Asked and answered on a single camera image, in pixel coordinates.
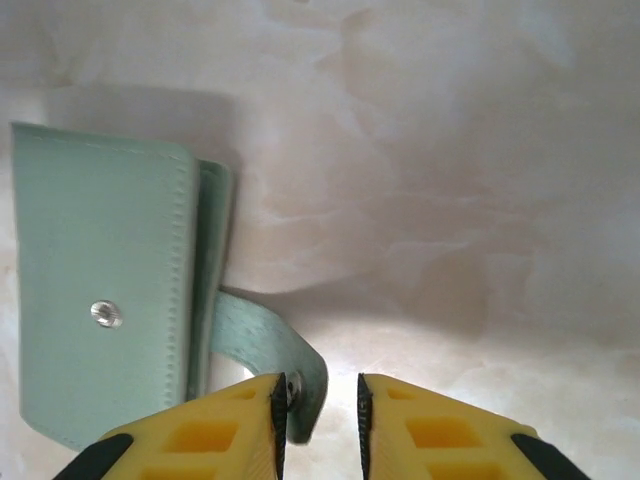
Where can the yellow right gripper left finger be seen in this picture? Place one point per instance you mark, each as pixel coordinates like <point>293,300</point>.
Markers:
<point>210,435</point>

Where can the mint green card holder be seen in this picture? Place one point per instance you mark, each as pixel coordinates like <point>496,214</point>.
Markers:
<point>100,225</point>

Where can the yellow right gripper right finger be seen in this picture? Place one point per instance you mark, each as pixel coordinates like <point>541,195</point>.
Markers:
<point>450,440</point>

